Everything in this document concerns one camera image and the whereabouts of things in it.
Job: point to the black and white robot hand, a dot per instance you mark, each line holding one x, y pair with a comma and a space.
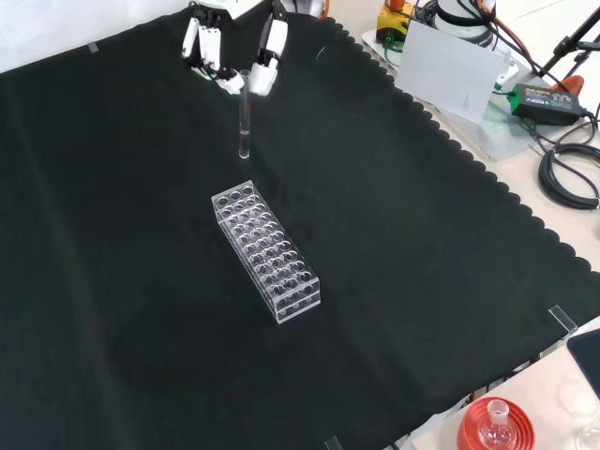
276, 35

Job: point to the clear glass test tube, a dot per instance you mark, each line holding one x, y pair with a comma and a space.
244, 140

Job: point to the clear acrylic test tube rack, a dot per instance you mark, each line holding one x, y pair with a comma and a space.
300, 300

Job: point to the yellow stop button box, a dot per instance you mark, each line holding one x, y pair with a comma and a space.
391, 28

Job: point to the pale board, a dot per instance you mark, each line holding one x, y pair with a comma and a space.
445, 65

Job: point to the clear cloth clip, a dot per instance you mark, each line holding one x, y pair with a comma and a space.
562, 319
333, 443
93, 48

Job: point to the black bench cloth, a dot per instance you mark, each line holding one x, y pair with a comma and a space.
117, 234

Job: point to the black power adapter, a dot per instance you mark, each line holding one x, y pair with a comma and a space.
544, 105

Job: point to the black tripod with orange foot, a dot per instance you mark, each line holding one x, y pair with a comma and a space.
569, 42

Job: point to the black tablet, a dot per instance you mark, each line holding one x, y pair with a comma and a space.
588, 356

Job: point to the clear round-bottom flask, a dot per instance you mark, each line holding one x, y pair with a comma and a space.
498, 433

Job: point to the translucent base plate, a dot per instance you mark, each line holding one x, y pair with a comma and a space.
506, 140

